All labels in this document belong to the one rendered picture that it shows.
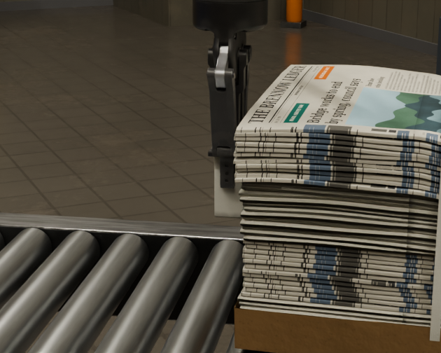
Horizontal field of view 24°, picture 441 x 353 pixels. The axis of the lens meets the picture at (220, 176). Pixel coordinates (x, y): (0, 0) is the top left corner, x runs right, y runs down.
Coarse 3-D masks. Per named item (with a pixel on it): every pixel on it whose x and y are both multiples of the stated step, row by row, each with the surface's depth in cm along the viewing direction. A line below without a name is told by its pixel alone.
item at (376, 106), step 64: (256, 128) 91; (320, 128) 90; (384, 128) 90; (256, 192) 93; (320, 192) 92; (384, 192) 90; (256, 256) 95; (320, 256) 94; (384, 256) 92; (384, 320) 94
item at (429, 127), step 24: (432, 96) 103; (432, 120) 93; (432, 144) 88; (432, 168) 88; (432, 192) 89; (408, 216) 90; (432, 216) 90; (408, 240) 91; (432, 240) 90; (408, 264) 92; (432, 264) 91; (408, 288) 93; (432, 288) 92; (408, 312) 93
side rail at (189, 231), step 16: (0, 224) 134; (16, 224) 134; (32, 224) 134; (48, 224) 134; (64, 224) 134; (80, 224) 134; (96, 224) 134; (112, 224) 134; (128, 224) 134; (144, 224) 134; (160, 224) 134; (176, 224) 134; (192, 224) 134; (112, 240) 132; (144, 240) 131; (160, 240) 130; (192, 240) 130; (208, 240) 129; (240, 240) 129; (208, 256) 130; (144, 272) 132; (192, 272) 131; (240, 288) 130; (64, 304) 136; (176, 304) 133
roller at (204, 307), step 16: (224, 240) 128; (224, 256) 123; (240, 256) 125; (208, 272) 118; (224, 272) 119; (240, 272) 122; (192, 288) 117; (208, 288) 114; (224, 288) 115; (192, 304) 110; (208, 304) 110; (224, 304) 113; (176, 320) 108; (192, 320) 106; (208, 320) 107; (224, 320) 111; (176, 336) 102; (192, 336) 102; (208, 336) 104; (160, 352) 101; (176, 352) 99; (192, 352) 100; (208, 352) 102
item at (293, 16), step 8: (288, 0) 817; (296, 0) 815; (288, 8) 819; (296, 8) 817; (288, 16) 820; (296, 16) 819; (280, 24) 822; (288, 24) 820; (296, 24) 817; (304, 24) 827
